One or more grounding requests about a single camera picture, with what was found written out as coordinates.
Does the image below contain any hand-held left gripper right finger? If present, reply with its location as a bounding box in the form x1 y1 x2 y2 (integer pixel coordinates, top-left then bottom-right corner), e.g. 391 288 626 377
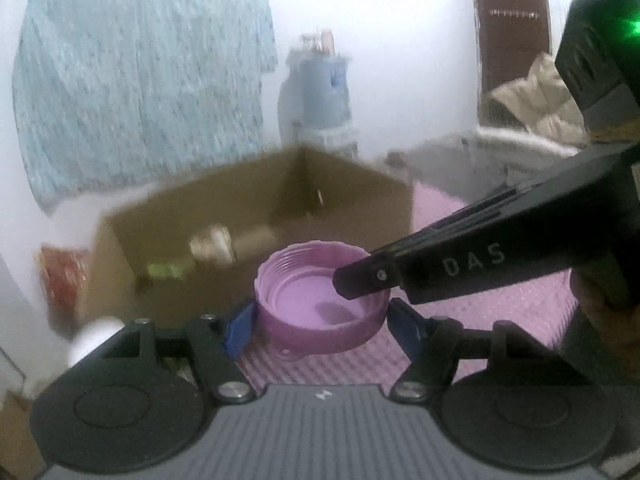
387 297 566 405

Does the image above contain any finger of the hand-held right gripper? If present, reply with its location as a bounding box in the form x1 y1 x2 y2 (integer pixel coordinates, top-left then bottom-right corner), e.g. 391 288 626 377
332 227 451 301

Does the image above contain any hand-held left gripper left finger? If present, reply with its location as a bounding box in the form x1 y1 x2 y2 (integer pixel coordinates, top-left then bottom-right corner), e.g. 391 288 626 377
85 305 257 405

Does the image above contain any pink plastic lid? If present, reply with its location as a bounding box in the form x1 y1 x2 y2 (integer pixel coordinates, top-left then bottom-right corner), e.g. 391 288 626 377
254 242 390 362

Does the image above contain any cardboard box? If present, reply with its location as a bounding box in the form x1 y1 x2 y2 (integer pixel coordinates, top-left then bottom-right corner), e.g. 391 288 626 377
79 144 417 332

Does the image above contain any white small bottle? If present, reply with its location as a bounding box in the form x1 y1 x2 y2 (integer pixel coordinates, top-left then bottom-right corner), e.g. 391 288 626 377
189 226 237 264

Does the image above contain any green tube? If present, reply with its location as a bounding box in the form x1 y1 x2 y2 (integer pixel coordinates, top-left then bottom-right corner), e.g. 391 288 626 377
147 259 195 282

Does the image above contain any beige jacket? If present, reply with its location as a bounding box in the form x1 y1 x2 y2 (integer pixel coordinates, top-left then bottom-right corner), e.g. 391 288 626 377
479 52 592 149

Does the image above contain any red gift bag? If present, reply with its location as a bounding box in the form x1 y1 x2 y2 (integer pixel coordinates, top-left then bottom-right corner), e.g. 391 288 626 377
39 244 94 327

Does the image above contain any blue water dispenser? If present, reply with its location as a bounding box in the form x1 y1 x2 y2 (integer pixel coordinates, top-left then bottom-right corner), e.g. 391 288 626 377
277 30 362 162

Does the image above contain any brown door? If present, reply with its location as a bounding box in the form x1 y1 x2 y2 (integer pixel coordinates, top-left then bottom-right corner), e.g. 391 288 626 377
469 0 554 127

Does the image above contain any light blue knit blanket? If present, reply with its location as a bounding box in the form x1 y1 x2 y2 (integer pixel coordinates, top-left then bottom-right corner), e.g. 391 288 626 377
12 0 280 212

